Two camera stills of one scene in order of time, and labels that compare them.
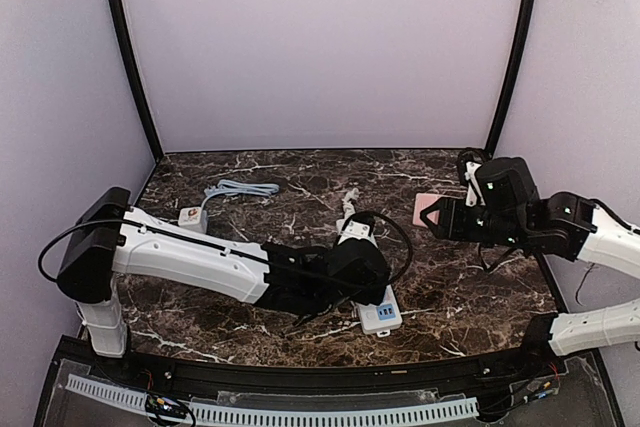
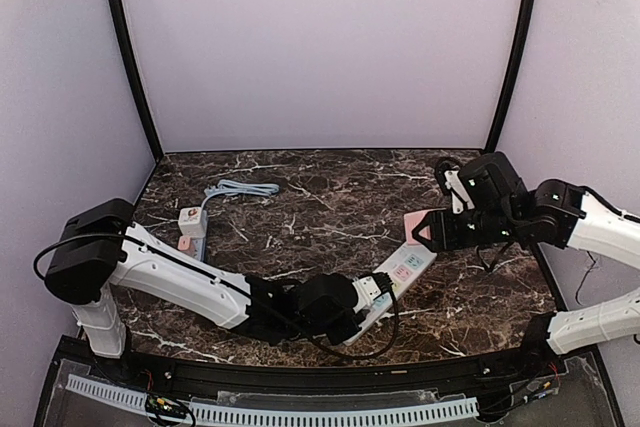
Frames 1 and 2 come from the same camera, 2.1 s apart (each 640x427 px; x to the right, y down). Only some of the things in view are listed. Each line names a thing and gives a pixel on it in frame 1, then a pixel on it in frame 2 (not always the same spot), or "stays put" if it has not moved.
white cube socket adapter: (193, 217) stays put
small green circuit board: (165, 406) stays put
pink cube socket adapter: (422, 201) to (412, 219)
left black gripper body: (329, 302) to (367, 315)
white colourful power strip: (378, 316) to (399, 270)
